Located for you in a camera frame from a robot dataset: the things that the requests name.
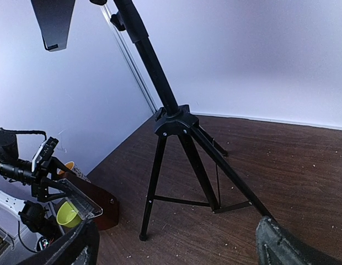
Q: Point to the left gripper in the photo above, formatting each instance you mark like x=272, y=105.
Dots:
x=42, y=179

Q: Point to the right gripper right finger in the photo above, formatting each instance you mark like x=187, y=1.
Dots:
x=276, y=245

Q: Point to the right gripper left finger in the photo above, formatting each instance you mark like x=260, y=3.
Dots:
x=84, y=238

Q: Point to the wooden metronome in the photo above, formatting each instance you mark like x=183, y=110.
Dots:
x=92, y=201

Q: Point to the patterned mug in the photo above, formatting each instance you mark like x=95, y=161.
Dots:
x=73, y=167

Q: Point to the green bowl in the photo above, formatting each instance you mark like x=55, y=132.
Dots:
x=67, y=217

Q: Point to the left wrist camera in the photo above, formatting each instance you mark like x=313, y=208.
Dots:
x=44, y=152

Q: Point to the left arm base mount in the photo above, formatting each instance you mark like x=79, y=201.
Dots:
x=33, y=217

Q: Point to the left aluminium frame post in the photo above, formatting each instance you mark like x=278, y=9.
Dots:
x=129, y=60

